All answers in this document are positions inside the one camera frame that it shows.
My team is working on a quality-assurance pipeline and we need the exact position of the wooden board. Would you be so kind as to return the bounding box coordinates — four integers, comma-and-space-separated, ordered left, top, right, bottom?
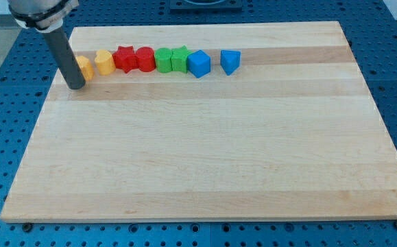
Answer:
0, 21, 397, 223

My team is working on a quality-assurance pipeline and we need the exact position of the green star block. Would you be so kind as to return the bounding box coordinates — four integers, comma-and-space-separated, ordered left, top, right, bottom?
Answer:
171, 46, 192, 73

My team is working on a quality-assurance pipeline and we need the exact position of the blue triangle block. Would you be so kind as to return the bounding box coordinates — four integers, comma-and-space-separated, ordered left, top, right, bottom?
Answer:
220, 50, 241, 75

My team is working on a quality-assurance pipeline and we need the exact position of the red star block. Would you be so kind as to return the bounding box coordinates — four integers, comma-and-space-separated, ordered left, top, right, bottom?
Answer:
112, 46, 139, 73

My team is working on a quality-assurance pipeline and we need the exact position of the yellow heart block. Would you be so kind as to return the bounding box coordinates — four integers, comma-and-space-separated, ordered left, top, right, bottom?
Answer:
95, 49, 116, 75

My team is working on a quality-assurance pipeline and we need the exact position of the green cylinder block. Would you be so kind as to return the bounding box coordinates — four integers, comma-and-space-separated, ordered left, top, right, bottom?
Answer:
154, 47, 172, 73

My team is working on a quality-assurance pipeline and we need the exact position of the red cylinder block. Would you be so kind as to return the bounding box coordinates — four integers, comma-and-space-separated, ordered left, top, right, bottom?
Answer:
136, 47, 156, 72

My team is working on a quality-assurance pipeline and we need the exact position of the yellow pentagon block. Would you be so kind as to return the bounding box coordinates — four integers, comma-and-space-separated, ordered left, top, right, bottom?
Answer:
76, 56, 95, 81

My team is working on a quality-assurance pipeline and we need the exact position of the blue cube block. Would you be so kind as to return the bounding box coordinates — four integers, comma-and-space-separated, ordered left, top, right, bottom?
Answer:
187, 50, 211, 78

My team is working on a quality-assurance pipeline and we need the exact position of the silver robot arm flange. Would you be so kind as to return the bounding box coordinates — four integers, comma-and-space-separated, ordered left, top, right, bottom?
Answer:
8, 0, 79, 33

